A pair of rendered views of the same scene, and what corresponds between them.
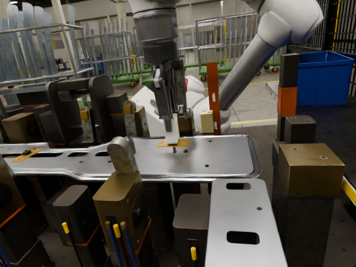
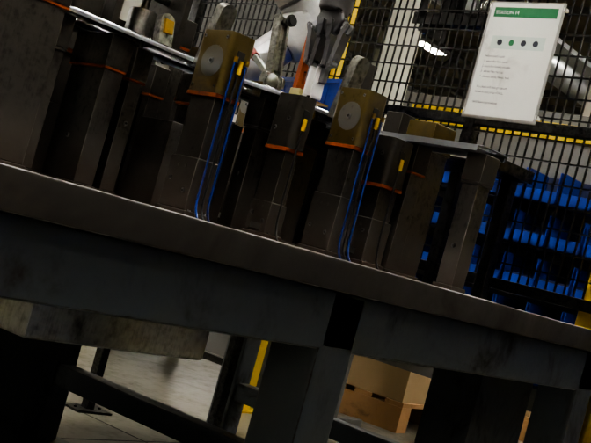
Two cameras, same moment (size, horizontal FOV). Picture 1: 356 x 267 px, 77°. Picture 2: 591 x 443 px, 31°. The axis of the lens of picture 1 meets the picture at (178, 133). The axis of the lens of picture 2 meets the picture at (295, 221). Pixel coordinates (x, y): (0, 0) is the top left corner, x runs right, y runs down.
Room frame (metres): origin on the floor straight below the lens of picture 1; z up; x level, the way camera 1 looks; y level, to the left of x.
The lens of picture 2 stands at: (-0.73, 2.00, 0.69)
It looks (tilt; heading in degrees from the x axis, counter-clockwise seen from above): 2 degrees up; 302
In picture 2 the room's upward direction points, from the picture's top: 15 degrees clockwise
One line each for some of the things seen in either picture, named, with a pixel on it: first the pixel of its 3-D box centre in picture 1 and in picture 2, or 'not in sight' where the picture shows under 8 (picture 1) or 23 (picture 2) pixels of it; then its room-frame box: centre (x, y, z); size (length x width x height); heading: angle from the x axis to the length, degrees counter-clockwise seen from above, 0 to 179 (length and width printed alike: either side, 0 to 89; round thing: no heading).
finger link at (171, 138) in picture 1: (170, 130); (318, 83); (0.52, 0.02, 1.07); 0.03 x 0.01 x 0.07; 76
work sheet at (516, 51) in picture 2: not in sight; (514, 62); (0.30, -0.50, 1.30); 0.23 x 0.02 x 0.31; 166
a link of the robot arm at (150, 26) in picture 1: (157, 28); not in sight; (0.53, 0.02, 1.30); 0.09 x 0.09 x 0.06
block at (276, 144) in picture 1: (281, 203); not in sight; (0.46, -0.24, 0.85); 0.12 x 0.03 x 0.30; 166
